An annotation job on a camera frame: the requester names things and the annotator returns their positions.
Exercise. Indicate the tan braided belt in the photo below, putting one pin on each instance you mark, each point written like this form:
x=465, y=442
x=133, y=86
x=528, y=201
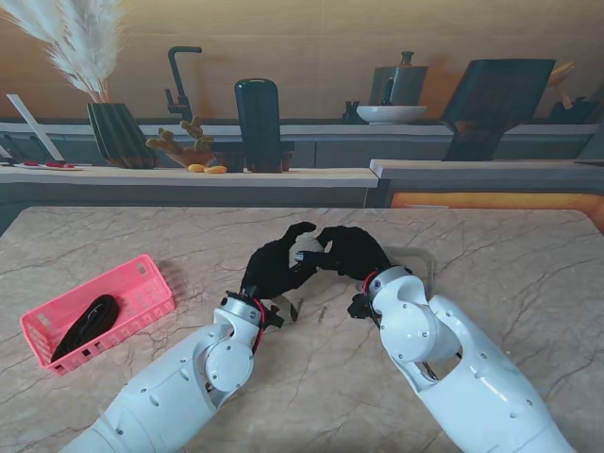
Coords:
x=309, y=245

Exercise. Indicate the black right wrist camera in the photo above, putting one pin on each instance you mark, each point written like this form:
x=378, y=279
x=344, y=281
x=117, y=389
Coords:
x=361, y=307

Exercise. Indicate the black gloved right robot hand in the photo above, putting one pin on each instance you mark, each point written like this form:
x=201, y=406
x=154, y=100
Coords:
x=354, y=255

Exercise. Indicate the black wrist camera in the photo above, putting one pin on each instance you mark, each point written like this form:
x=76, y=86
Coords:
x=361, y=307
x=273, y=316

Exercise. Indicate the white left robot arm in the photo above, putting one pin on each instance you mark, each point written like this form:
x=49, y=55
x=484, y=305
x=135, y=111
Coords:
x=189, y=368

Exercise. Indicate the printed kitchen scene backdrop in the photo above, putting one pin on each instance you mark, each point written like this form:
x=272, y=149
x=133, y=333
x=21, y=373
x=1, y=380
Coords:
x=302, y=28

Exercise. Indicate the pink plastic storage basket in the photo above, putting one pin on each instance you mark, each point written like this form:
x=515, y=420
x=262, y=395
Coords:
x=141, y=292

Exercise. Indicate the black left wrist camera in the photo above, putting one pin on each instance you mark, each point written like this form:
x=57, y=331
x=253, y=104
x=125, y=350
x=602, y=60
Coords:
x=273, y=316

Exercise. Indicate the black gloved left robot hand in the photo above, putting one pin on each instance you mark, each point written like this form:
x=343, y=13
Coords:
x=273, y=269

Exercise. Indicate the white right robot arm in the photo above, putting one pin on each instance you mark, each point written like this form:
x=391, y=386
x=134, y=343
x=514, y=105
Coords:
x=448, y=340

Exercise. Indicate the dark brown braided belt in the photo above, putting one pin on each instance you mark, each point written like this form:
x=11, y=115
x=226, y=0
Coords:
x=94, y=321

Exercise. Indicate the pale grey braided belt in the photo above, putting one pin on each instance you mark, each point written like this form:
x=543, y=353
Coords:
x=420, y=257

